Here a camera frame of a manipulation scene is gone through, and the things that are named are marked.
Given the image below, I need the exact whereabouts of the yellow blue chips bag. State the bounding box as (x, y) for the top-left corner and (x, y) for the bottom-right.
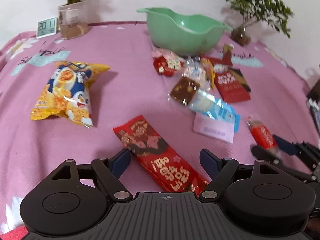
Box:
(30, 61), (110, 127)

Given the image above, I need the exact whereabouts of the red gold stick pouch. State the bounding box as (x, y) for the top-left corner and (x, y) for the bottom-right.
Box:
(221, 44), (234, 66)

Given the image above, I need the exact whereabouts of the long red snack bar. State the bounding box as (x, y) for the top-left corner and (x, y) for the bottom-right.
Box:
(113, 115), (209, 196)

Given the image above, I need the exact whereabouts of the red candy packet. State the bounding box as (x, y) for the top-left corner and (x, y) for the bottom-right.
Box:
(153, 56), (184, 77)

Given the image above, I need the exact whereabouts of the white digital clock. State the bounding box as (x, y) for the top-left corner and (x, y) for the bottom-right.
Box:
(36, 17), (57, 38)

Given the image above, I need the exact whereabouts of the green plastic bowl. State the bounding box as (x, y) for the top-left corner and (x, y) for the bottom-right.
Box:
(137, 7), (233, 56)

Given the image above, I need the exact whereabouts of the light blue snack packet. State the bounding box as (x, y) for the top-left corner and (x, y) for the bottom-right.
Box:
(188, 90), (241, 133)

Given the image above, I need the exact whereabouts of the dark red pouch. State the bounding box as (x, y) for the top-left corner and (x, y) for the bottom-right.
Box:
(214, 70), (251, 103)

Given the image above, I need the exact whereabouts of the brown nut cake packet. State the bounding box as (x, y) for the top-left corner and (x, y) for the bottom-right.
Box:
(169, 76), (200, 106)

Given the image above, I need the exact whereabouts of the clear white candy packet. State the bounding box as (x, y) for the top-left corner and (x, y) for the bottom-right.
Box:
(182, 56), (211, 92)

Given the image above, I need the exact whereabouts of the pale pink packet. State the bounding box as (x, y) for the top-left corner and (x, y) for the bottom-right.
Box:
(193, 113), (234, 144)

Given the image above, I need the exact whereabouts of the thin plant in white pot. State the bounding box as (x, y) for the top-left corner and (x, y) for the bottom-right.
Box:
(58, 0), (88, 40)

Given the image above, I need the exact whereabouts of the leafy plant in glass vase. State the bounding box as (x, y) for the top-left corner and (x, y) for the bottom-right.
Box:
(226, 0), (294, 47)

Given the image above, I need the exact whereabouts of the pink printed tablecloth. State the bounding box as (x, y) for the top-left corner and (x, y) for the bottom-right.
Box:
(1, 23), (319, 233)

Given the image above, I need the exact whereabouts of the small red sausage stick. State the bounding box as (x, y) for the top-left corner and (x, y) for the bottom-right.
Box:
(247, 115), (280, 156)

